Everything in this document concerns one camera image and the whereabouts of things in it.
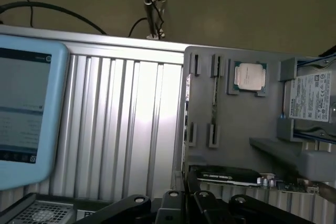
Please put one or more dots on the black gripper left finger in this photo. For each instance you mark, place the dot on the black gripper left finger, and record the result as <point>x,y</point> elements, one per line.
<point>126,208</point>

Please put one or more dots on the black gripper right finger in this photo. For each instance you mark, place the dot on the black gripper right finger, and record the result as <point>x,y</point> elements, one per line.
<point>210,208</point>

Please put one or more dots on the graphics card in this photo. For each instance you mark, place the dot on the graphics card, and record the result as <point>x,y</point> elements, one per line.
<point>228,175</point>

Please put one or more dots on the open grey PC case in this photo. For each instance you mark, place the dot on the open grey PC case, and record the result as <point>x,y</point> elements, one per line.
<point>52,212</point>

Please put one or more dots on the grey parts rack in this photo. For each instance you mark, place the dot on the grey parts rack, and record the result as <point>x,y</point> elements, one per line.
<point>236,129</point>

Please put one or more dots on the light blue teach pendant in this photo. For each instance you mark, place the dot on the light blue teach pendant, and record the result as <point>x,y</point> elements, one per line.
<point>57,103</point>

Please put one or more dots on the silver CPU chip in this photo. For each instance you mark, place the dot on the silver CPU chip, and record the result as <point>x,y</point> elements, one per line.
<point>249,75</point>

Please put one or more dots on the Toshiba hard disk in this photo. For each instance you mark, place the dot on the Toshiba hard disk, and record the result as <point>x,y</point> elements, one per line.
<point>309,95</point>

